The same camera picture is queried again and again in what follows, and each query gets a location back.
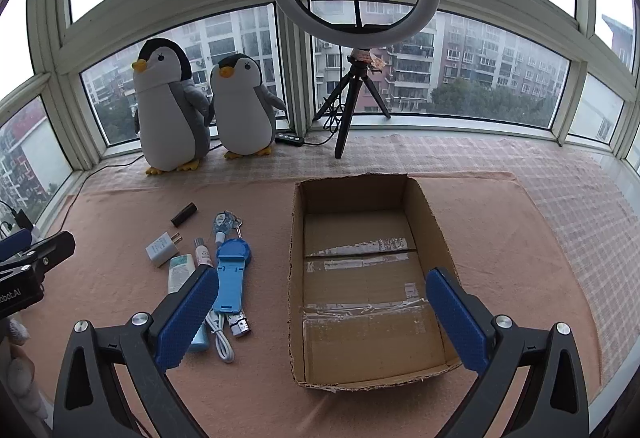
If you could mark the black lipstick tube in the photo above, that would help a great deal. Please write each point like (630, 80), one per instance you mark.
(183, 215)

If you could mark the blue sanitizer bottle keychain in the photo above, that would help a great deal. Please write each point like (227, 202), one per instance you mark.
(224, 223)

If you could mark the small plush penguin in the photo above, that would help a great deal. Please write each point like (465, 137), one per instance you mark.
(244, 109)

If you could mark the black inline remote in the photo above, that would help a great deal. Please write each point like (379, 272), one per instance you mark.
(288, 139)

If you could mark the black tripod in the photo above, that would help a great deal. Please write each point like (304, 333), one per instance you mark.
(341, 103)

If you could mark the white USB charger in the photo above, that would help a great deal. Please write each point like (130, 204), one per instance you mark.
(163, 248)

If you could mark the white blue lotion tube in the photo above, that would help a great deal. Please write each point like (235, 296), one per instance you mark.
(180, 268)

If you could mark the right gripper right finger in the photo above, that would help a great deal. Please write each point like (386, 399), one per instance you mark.
(553, 401)

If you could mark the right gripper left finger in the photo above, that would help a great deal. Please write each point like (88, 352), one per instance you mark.
(89, 401)

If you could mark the white gloved left hand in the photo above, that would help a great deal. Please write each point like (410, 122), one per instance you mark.
(21, 370)

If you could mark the brown cardboard box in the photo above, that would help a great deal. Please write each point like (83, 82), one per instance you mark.
(358, 315)

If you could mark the pink plaid mat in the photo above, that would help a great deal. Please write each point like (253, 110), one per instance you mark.
(591, 218)

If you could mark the pink blanket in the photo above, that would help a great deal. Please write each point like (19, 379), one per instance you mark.
(504, 251)

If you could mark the small pink white bottle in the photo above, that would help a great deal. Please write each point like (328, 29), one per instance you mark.
(201, 253)

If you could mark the blue phone stand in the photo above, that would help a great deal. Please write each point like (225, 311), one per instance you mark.
(232, 257)

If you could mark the large plush penguin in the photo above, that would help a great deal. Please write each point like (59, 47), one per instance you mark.
(173, 115)

